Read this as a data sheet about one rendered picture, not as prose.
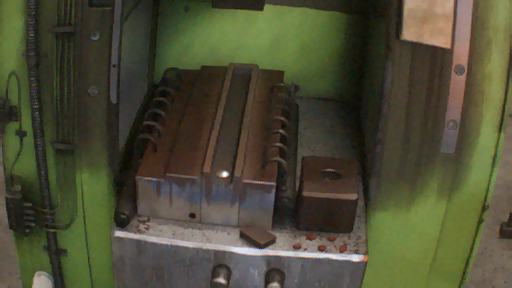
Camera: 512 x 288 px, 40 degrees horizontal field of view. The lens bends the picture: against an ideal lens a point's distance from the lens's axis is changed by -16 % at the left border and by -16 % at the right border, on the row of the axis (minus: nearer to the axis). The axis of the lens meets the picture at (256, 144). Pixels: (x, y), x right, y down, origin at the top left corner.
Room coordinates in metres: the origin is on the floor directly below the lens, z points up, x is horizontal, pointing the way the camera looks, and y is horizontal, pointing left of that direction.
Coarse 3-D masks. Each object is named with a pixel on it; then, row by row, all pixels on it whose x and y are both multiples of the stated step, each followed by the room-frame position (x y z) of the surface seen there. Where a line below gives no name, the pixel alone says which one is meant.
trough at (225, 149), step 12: (240, 72) 1.40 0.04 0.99; (240, 84) 1.35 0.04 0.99; (228, 96) 1.29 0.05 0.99; (240, 96) 1.30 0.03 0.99; (228, 108) 1.25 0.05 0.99; (240, 108) 1.25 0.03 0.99; (228, 120) 1.20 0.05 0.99; (240, 120) 1.20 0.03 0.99; (228, 132) 1.16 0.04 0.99; (240, 132) 1.16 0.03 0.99; (216, 144) 1.10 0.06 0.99; (228, 144) 1.12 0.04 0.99; (216, 156) 1.08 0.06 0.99; (228, 156) 1.08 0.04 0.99; (216, 168) 1.04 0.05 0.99; (228, 168) 1.04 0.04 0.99; (216, 180) 1.01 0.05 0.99; (228, 180) 1.01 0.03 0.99
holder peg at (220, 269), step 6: (216, 270) 0.93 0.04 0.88; (222, 270) 0.93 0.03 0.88; (228, 270) 0.94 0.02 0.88; (216, 276) 0.91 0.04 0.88; (222, 276) 0.91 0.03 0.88; (228, 276) 0.92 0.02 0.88; (210, 282) 0.91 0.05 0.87; (216, 282) 0.90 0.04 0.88; (222, 282) 0.90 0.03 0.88; (228, 282) 0.91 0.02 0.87
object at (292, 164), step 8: (296, 104) 1.33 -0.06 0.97; (296, 112) 1.30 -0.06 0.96; (296, 120) 1.27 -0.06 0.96; (296, 128) 1.24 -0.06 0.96; (296, 136) 1.21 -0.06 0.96; (296, 144) 1.18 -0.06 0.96; (280, 152) 1.16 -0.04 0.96; (296, 152) 1.16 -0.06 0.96; (296, 160) 1.13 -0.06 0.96; (280, 168) 1.10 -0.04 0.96; (288, 168) 1.09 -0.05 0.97; (296, 168) 1.11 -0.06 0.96; (280, 176) 1.07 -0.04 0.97; (288, 176) 1.07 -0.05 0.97; (296, 176) 1.09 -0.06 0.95; (280, 184) 1.05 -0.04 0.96; (288, 184) 1.04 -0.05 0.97; (280, 192) 1.02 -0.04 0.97; (288, 192) 1.02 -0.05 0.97; (280, 200) 1.01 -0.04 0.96; (288, 200) 1.01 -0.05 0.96; (280, 208) 1.00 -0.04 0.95; (288, 208) 1.00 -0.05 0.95
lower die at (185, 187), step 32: (192, 96) 1.28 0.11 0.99; (224, 96) 1.26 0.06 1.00; (256, 96) 1.29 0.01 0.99; (192, 128) 1.15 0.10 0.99; (256, 128) 1.17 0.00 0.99; (160, 160) 1.06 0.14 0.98; (192, 160) 1.05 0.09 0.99; (256, 160) 1.06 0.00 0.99; (160, 192) 1.00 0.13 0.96; (192, 192) 1.00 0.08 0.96; (224, 192) 1.00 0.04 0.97; (256, 192) 1.00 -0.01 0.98; (224, 224) 1.00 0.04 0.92
